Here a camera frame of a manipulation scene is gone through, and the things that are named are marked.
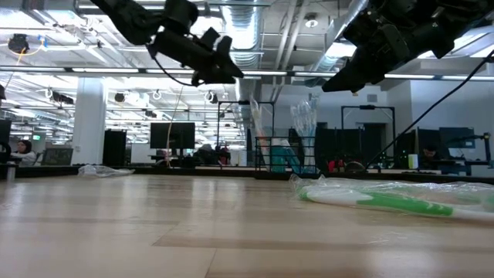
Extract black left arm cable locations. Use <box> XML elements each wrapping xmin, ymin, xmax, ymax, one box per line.
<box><xmin>145</xmin><ymin>44</ymin><xmax>196</xmax><ymax>88</ymax></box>

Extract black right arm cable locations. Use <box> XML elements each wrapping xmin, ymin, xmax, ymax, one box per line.
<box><xmin>365</xmin><ymin>49</ymin><xmax>494</xmax><ymax>170</ymax></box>

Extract clear plastic wrapper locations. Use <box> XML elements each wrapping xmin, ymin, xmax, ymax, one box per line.
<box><xmin>76</xmin><ymin>164</ymin><xmax>135</xmax><ymax>179</ymax></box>

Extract white pillar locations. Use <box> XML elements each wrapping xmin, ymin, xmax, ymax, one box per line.
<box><xmin>71</xmin><ymin>76</ymin><xmax>107</xmax><ymax>166</ymax></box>

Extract black wire mesh basket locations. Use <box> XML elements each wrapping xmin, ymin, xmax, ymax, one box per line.
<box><xmin>254</xmin><ymin>135</ymin><xmax>318</xmax><ymax>174</ymax></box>

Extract dark laptop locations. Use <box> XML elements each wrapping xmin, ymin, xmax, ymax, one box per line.
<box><xmin>41</xmin><ymin>147</ymin><xmax>74</xmax><ymax>167</ymax></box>

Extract black rig frame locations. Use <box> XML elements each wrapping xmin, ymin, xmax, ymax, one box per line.
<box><xmin>216</xmin><ymin>100</ymin><xmax>276</xmax><ymax>171</ymax></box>
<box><xmin>340</xmin><ymin>104</ymin><xmax>397</xmax><ymax>171</ymax></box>

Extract black ceiling cable reel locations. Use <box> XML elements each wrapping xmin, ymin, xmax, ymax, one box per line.
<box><xmin>7</xmin><ymin>33</ymin><xmax>30</xmax><ymax>55</ymax></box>

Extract person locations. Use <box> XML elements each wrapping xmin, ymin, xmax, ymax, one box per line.
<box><xmin>420</xmin><ymin>143</ymin><xmax>441</xmax><ymax>170</ymax></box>
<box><xmin>195</xmin><ymin>143</ymin><xmax>218</xmax><ymax>166</ymax></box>
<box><xmin>10</xmin><ymin>138</ymin><xmax>38</xmax><ymax>167</ymax></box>

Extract black aluminium table frame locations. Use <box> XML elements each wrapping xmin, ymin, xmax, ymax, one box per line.
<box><xmin>0</xmin><ymin>164</ymin><xmax>494</xmax><ymax>183</ymax></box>

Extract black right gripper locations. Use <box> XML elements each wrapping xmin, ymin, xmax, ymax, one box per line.
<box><xmin>322</xmin><ymin>0</ymin><xmax>412</xmax><ymax>95</ymax></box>

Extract long ceiling light bar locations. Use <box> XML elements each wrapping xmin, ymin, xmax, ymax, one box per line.
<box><xmin>0</xmin><ymin>65</ymin><xmax>494</xmax><ymax>81</ymax></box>

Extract blue monitor on arm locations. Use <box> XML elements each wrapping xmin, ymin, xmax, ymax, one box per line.
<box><xmin>438</xmin><ymin>126</ymin><xmax>494</xmax><ymax>175</ymax></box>

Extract black monitor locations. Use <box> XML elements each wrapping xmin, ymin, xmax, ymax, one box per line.
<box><xmin>149</xmin><ymin>122</ymin><xmax>196</xmax><ymax>150</ymax></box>

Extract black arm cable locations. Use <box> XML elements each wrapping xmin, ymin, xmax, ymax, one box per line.
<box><xmin>365</xmin><ymin>49</ymin><xmax>494</xmax><ymax>170</ymax></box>
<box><xmin>145</xmin><ymin>44</ymin><xmax>196</xmax><ymax>88</ymax></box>

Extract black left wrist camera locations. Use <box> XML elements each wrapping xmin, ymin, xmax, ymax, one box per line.
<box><xmin>199</xmin><ymin>26</ymin><xmax>222</xmax><ymax>50</ymax></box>

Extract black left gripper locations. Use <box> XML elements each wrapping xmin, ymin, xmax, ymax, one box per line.
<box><xmin>147</xmin><ymin>29</ymin><xmax>245</xmax><ymax>86</ymax></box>

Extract black cabinet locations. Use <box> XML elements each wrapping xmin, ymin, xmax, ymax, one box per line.
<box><xmin>102</xmin><ymin>129</ymin><xmax>128</xmax><ymax>167</ymax></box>

